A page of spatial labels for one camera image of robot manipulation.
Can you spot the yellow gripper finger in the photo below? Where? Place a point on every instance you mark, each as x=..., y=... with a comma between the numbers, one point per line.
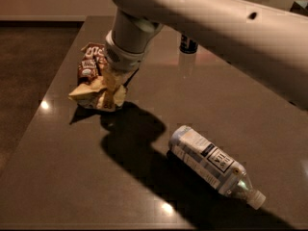
x=114, y=94

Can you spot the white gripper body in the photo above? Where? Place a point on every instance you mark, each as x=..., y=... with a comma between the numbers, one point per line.
x=123, y=59

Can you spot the brown chip bag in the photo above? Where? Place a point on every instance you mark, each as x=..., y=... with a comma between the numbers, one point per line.
x=91, y=86

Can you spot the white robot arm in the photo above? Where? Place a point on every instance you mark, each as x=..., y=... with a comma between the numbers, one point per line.
x=269, y=45

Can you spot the blue plastic bottle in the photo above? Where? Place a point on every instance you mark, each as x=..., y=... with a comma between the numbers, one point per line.
x=223, y=173

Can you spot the dark blue soda can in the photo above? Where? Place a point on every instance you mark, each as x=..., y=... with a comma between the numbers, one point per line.
x=187, y=45

